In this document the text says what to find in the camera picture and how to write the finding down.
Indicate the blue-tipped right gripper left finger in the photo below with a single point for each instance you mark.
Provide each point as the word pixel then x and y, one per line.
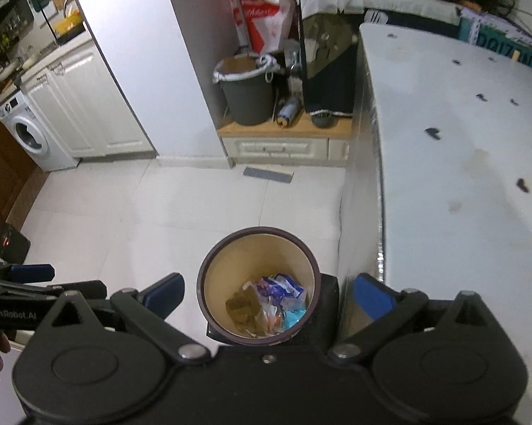
pixel 144 315

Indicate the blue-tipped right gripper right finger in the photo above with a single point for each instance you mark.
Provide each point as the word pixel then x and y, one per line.
pixel 390 311

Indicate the brown cardboard box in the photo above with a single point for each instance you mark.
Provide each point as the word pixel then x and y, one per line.
pixel 244 306

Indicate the blue plastic wrapper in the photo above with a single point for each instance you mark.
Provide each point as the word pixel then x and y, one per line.
pixel 280 287

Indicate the blue white snack wrapper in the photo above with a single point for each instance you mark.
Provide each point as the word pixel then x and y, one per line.
pixel 291 316

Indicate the round brown trash bin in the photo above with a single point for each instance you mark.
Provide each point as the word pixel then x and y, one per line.
pixel 244 257

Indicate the black device with red light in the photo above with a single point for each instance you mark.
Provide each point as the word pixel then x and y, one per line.
pixel 14 246

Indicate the grey floor mat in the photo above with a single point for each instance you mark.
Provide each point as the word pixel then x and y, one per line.
pixel 268 174

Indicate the white washing machine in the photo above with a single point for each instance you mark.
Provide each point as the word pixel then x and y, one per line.
pixel 34 136

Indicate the white low drawer cabinet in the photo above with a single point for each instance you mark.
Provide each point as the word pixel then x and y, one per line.
pixel 300 144

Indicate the small black bowl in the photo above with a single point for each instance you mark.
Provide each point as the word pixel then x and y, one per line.
pixel 323 120

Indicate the white kitchen cabinet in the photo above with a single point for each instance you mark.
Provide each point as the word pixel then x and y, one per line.
pixel 76 95

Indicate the blue white spray can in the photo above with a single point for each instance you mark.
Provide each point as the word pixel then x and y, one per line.
pixel 288 112

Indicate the dark grey plastic bucket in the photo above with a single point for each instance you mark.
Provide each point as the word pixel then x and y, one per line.
pixel 246 81

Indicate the red white plastic bag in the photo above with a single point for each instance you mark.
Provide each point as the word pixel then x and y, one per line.
pixel 263 24

